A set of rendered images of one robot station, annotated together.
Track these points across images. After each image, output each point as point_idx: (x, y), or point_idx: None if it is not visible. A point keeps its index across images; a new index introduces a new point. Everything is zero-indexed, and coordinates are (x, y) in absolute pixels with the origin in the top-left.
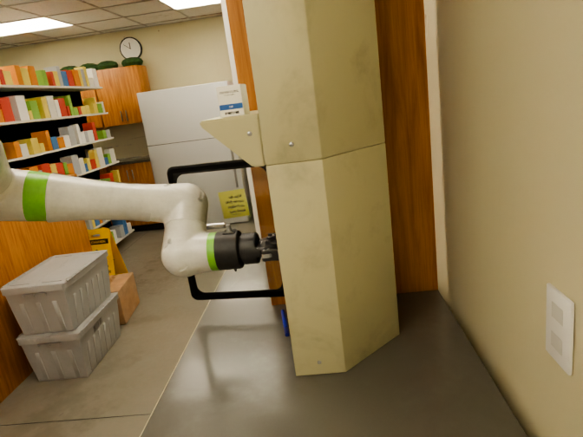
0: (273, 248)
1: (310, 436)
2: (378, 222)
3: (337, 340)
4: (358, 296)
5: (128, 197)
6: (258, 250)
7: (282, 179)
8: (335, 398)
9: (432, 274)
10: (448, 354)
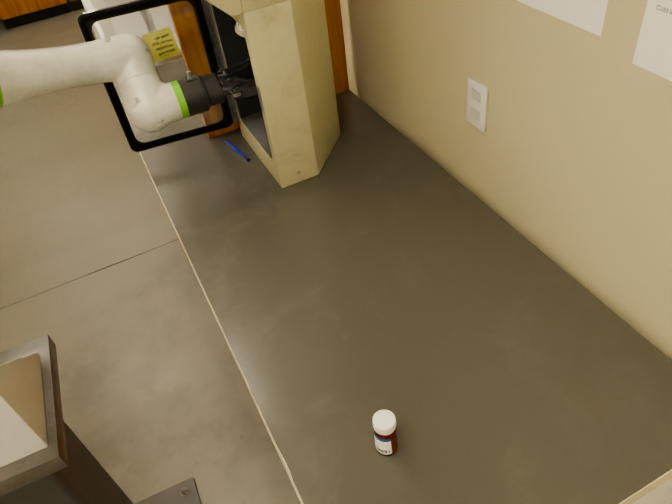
0: (237, 85)
1: (323, 222)
2: (323, 44)
3: (310, 151)
4: (319, 112)
5: (79, 62)
6: (226, 90)
7: (258, 23)
8: (323, 194)
9: (344, 76)
10: (384, 140)
